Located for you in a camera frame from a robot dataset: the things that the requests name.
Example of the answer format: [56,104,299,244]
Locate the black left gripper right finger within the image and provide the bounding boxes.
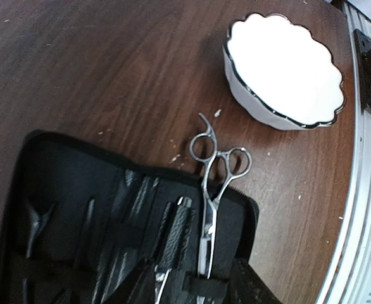
[229,258,282,304]

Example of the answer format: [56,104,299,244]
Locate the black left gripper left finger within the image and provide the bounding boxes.
[106,259,155,304]

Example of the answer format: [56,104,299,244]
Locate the silver thinning hair scissors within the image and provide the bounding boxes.
[154,269,171,304]

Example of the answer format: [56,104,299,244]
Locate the black zippered tool case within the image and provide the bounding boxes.
[0,130,259,303]

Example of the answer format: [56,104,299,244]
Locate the silver straight hair scissors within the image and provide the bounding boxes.
[189,113,253,279]

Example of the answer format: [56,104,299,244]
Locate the black hair clip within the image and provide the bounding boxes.
[73,197,96,268]
[25,200,55,259]

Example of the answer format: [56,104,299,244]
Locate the white scalloped ceramic bowl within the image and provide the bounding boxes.
[223,13,345,130]

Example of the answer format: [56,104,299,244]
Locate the front aluminium rail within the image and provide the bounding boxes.
[316,1,371,303]

